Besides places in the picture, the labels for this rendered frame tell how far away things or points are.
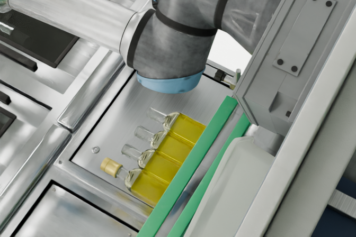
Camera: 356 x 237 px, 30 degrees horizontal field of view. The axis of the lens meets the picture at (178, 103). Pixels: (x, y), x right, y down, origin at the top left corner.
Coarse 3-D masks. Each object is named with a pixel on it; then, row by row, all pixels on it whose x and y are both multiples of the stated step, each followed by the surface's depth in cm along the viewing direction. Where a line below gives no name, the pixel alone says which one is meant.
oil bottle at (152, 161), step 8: (144, 152) 159; (152, 152) 158; (160, 152) 158; (144, 160) 157; (152, 160) 157; (160, 160) 157; (168, 160) 157; (144, 168) 157; (152, 168) 156; (160, 168) 156; (168, 168) 156; (176, 168) 156; (160, 176) 156; (168, 176) 155
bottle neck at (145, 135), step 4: (136, 128) 163; (140, 128) 163; (144, 128) 163; (136, 132) 163; (140, 132) 163; (144, 132) 162; (148, 132) 162; (152, 132) 163; (140, 136) 163; (144, 136) 162; (148, 136) 162; (152, 136) 162; (144, 140) 163; (148, 140) 162
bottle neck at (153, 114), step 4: (152, 108) 165; (148, 112) 165; (152, 112) 165; (156, 112) 165; (160, 112) 165; (148, 116) 165; (152, 116) 165; (156, 116) 164; (160, 116) 164; (164, 116) 164; (156, 120) 165; (160, 120) 164
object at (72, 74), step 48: (144, 0) 201; (0, 48) 195; (48, 48) 197; (96, 48) 196; (0, 96) 187; (48, 96) 187; (96, 96) 184; (0, 144) 182; (48, 144) 177; (0, 192) 173; (48, 192) 174
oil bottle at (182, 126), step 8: (176, 112) 163; (168, 120) 162; (176, 120) 162; (184, 120) 162; (192, 120) 162; (168, 128) 161; (176, 128) 161; (184, 128) 161; (192, 128) 161; (200, 128) 161; (184, 136) 160; (192, 136) 160
